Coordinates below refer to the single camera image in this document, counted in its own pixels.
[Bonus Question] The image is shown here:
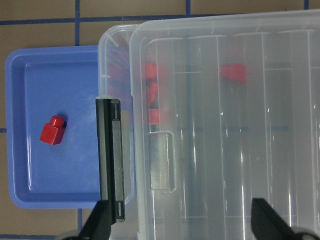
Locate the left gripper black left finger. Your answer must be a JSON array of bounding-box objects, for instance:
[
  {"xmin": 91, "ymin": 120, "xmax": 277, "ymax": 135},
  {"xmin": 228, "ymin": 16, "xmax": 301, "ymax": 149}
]
[{"xmin": 78, "ymin": 200, "xmax": 113, "ymax": 240}]

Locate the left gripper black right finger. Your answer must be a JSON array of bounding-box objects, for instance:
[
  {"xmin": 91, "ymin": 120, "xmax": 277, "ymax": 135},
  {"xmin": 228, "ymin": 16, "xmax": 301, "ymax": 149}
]
[{"xmin": 250, "ymin": 198, "xmax": 296, "ymax": 240}]

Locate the clear plastic storage box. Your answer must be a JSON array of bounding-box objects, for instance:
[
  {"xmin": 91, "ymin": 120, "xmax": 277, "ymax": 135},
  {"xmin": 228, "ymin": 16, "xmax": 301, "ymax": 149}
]
[{"xmin": 97, "ymin": 24, "xmax": 320, "ymax": 240}]

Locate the clear plastic box lid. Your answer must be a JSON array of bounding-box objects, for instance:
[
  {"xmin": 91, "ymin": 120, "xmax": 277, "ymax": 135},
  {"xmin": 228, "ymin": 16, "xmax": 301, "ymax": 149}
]
[{"xmin": 128, "ymin": 9, "xmax": 320, "ymax": 240}]

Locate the red block lower in box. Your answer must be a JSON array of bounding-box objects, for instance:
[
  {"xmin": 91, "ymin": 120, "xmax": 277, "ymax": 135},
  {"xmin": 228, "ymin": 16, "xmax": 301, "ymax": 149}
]
[{"xmin": 147, "ymin": 108, "xmax": 160, "ymax": 126}]

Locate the red block in box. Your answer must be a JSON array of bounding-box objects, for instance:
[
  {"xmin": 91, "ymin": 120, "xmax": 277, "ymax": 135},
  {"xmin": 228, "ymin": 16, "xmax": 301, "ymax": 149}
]
[
  {"xmin": 144, "ymin": 62, "xmax": 158, "ymax": 82},
  {"xmin": 147, "ymin": 108, "xmax": 160, "ymax": 126},
  {"xmin": 146, "ymin": 81, "xmax": 158, "ymax": 107}
]

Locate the red block middle in box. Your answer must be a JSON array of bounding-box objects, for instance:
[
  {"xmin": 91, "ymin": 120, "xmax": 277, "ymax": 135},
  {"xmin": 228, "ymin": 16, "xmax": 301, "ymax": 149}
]
[{"xmin": 146, "ymin": 81, "xmax": 158, "ymax": 107}]

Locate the red block upper in box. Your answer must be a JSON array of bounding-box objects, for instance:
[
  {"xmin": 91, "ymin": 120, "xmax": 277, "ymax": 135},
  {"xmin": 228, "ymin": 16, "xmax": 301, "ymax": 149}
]
[{"xmin": 144, "ymin": 62, "xmax": 158, "ymax": 82}]

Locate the blue plastic tray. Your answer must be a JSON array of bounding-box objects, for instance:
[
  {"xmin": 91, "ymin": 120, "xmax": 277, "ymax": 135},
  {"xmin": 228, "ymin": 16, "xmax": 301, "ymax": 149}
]
[{"xmin": 4, "ymin": 45, "xmax": 100, "ymax": 209}]

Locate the red block on tray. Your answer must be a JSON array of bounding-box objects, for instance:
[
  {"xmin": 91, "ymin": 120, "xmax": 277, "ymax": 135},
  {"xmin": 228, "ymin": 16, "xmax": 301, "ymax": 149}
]
[{"xmin": 39, "ymin": 115, "xmax": 67, "ymax": 146}]

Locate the red block under lid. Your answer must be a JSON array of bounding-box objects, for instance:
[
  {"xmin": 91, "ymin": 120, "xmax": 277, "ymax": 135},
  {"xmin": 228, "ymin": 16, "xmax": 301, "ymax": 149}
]
[{"xmin": 220, "ymin": 63, "xmax": 247, "ymax": 84}]

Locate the black box latch handle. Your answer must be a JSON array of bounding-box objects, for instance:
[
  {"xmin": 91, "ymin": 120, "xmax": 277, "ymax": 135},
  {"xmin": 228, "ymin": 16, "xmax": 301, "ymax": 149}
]
[{"xmin": 95, "ymin": 98, "xmax": 125, "ymax": 225}]

